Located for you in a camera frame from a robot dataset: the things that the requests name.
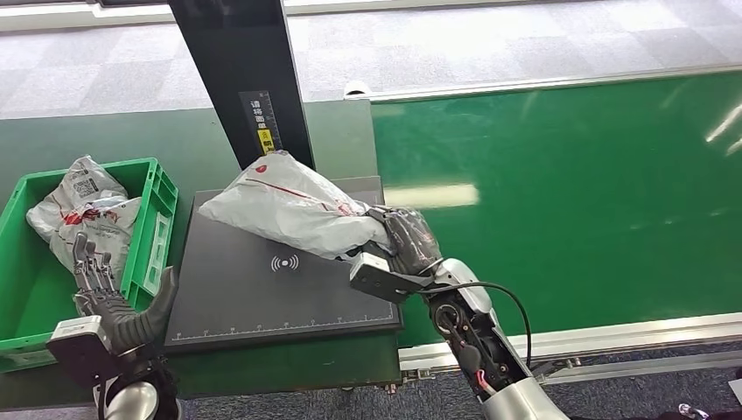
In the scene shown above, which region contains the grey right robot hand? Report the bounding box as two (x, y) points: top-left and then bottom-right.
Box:
(361, 205), (445, 277)

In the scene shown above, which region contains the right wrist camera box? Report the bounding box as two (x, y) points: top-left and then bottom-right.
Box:
(348, 251), (434, 305)

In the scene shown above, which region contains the black scanner column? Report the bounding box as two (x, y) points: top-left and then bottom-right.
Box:
(167, 0), (317, 171)

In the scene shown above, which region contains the grey package with red logo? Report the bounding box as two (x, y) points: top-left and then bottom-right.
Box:
(197, 150), (393, 262)

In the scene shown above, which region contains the white package with barcode label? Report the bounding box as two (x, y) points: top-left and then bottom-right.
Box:
(25, 154), (130, 244)

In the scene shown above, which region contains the green plastic crate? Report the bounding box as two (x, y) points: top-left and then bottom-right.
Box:
(0, 157), (180, 375)

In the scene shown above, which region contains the black scanner base plate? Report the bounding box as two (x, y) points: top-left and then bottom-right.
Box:
(163, 176), (404, 353)

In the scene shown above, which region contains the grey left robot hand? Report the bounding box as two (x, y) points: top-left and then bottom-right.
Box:
(71, 231), (179, 356)

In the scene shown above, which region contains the aluminium conveyor side rail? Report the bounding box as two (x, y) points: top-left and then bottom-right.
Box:
(398, 311), (742, 374)
(345, 61), (742, 105)

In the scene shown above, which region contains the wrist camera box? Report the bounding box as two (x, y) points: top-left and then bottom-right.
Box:
(45, 315), (121, 390)
(348, 251), (434, 305)

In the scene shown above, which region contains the black and yellow column label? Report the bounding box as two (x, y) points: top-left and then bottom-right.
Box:
(238, 88), (284, 157)

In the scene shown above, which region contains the green conveyor belt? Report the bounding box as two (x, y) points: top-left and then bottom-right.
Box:
(370, 70), (742, 348)

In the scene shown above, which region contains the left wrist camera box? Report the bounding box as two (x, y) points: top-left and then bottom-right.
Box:
(45, 315), (121, 390)

